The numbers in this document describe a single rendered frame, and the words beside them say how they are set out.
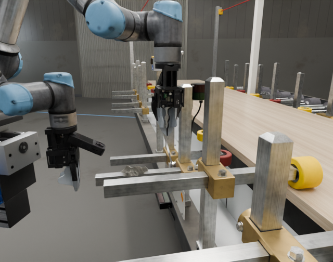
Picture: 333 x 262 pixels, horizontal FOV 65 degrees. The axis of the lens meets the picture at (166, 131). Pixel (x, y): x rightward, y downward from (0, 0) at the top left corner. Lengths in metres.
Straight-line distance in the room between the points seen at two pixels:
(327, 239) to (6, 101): 0.69
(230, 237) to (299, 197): 0.36
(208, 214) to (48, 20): 8.29
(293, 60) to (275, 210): 6.82
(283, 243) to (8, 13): 0.91
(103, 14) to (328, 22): 6.96
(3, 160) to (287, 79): 6.81
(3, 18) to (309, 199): 0.98
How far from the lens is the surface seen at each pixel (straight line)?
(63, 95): 0.77
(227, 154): 0.90
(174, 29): 0.71
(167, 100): 0.72
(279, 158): 0.40
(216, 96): 0.61
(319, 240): 0.49
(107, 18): 0.61
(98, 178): 0.86
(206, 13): 7.14
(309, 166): 0.73
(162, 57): 0.71
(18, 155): 0.88
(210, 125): 0.62
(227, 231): 1.03
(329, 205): 0.72
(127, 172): 0.84
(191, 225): 0.90
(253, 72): 2.44
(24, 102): 0.71
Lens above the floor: 1.23
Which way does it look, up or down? 16 degrees down
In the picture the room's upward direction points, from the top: straight up
